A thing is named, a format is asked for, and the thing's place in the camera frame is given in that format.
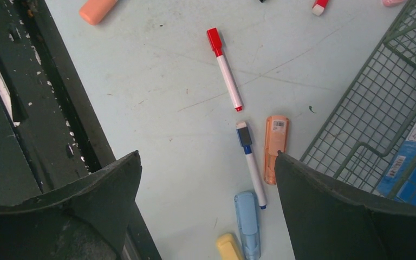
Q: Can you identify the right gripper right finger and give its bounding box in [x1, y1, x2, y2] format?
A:
[275, 153, 416, 259]

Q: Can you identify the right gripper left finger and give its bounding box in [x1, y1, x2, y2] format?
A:
[0, 151, 160, 259]

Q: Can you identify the clear orange highlighter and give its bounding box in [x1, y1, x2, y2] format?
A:
[79, 0, 118, 25]

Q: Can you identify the blue highlighter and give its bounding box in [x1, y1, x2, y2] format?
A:
[234, 191, 261, 259]

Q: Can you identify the yellow orange highlighter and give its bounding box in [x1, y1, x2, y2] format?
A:
[216, 233, 243, 260]

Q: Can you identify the orange highlighter by basket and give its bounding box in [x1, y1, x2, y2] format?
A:
[264, 115, 290, 185]

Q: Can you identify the blue cap marker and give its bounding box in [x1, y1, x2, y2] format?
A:
[236, 121, 267, 210]

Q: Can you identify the red cap marker bottom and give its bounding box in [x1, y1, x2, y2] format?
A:
[206, 28, 243, 112]

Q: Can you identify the red cap marker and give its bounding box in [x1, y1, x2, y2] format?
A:
[206, 28, 243, 112]
[311, 0, 329, 16]

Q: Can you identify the red cap marker right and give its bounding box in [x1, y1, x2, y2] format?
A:
[311, 0, 329, 16]

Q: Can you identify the pink highlighter right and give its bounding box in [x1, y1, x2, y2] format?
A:
[382, 0, 406, 7]

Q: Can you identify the green wire mesh organizer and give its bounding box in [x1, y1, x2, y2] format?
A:
[301, 1, 416, 197]

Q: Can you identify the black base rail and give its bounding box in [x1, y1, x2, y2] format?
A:
[0, 1, 115, 206]

